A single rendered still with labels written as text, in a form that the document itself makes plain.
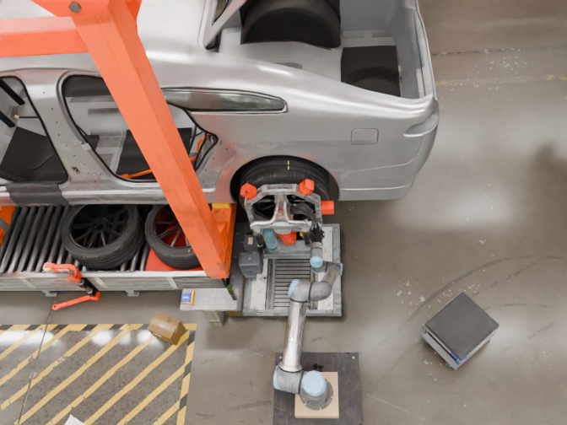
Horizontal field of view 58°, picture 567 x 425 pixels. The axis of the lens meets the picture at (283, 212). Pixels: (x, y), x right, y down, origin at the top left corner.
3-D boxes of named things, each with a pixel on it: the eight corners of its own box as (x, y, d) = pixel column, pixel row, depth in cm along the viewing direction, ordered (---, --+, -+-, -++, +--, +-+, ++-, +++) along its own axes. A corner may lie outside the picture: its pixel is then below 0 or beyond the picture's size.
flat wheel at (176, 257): (221, 195, 454) (215, 179, 435) (236, 257, 419) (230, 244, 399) (148, 214, 451) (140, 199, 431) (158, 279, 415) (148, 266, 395)
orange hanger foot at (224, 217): (237, 202, 418) (229, 177, 389) (231, 259, 390) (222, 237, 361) (218, 202, 419) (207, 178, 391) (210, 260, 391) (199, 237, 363)
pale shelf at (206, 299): (239, 289, 386) (238, 287, 384) (237, 311, 377) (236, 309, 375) (184, 290, 391) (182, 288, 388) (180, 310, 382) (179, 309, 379)
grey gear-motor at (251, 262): (268, 240, 446) (263, 219, 417) (266, 284, 424) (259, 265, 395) (248, 240, 448) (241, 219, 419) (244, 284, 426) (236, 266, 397)
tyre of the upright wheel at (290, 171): (347, 170, 376) (270, 137, 347) (348, 197, 363) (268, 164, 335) (297, 210, 424) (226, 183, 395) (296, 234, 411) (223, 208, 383)
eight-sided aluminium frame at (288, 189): (322, 223, 392) (320, 182, 346) (322, 231, 388) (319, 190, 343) (252, 225, 398) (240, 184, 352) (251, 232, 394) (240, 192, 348)
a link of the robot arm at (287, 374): (296, 398, 326) (311, 285, 317) (270, 392, 330) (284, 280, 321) (301, 388, 341) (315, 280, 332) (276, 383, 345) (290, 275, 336)
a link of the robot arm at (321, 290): (330, 288, 316) (344, 260, 380) (310, 285, 319) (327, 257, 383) (327, 306, 318) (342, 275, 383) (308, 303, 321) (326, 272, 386)
